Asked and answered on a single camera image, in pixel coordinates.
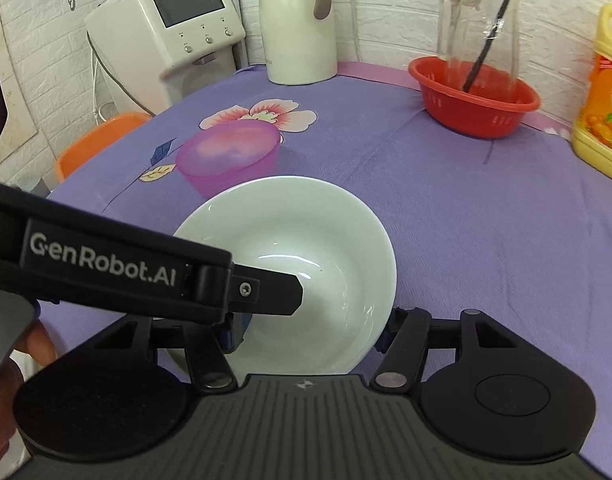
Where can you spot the translucent purple plastic bowl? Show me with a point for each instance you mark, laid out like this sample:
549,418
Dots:
226,160

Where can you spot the orange stool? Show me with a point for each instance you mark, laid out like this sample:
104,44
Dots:
96,140

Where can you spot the red plastic basket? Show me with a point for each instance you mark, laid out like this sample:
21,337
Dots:
476,110

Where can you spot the white water dispenser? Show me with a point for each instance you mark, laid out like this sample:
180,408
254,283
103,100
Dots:
186,35

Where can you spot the person's left hand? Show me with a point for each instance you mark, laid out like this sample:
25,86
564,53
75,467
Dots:
38,345

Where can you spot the glass pitcher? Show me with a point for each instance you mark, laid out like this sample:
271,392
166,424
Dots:
481,25

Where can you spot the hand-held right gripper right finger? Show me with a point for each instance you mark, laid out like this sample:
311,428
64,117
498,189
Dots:
406,345

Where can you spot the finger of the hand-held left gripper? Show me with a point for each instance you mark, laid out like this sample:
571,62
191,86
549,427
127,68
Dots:
271,295

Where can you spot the white thermos jug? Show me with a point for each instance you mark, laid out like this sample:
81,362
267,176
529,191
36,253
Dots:
296,25

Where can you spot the yellow detergent bottle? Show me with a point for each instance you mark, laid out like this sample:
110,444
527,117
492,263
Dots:
603,100

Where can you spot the black stirring stick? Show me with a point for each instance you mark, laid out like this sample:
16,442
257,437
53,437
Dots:
491,30

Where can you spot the dark wall board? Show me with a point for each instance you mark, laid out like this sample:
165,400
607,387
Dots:
1,90

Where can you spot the white bowl with red pattern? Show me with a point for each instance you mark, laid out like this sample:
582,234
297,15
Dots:
306,270

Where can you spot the purple printed tablecloth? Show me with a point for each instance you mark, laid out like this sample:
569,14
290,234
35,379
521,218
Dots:
486,235

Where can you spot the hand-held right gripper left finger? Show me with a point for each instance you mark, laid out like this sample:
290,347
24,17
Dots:
233,335

